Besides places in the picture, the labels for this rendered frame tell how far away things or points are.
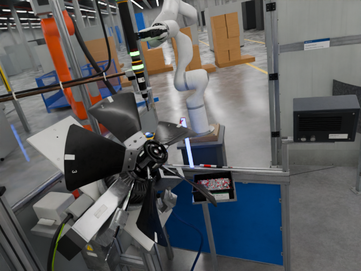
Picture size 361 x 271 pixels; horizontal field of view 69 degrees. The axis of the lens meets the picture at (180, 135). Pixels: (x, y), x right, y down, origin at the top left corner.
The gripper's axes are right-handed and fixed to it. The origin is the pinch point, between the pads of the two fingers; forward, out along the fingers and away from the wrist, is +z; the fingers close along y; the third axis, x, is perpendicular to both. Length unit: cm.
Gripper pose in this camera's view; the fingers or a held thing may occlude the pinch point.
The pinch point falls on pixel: (143, 35)
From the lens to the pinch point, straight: 118.7
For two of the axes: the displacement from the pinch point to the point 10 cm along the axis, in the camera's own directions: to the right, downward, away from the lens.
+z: -3.5, 4.3, -8.3
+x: -1.8, -9.0, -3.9
